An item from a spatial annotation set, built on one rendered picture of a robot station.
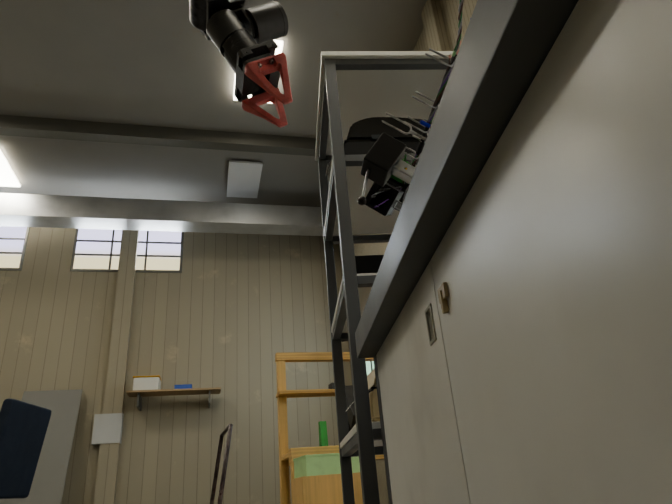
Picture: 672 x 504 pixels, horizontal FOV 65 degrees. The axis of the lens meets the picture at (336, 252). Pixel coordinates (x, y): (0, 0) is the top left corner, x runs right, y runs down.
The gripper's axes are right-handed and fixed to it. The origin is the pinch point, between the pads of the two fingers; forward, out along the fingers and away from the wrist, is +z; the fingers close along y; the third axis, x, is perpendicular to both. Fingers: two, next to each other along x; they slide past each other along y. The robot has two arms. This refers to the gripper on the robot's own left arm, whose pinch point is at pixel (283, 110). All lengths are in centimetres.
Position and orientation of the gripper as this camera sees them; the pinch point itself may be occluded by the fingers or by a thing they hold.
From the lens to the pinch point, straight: 84.9
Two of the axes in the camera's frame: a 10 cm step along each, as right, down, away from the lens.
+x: -8.1, 4.3, -4.1
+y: -2.2, 4.3, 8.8
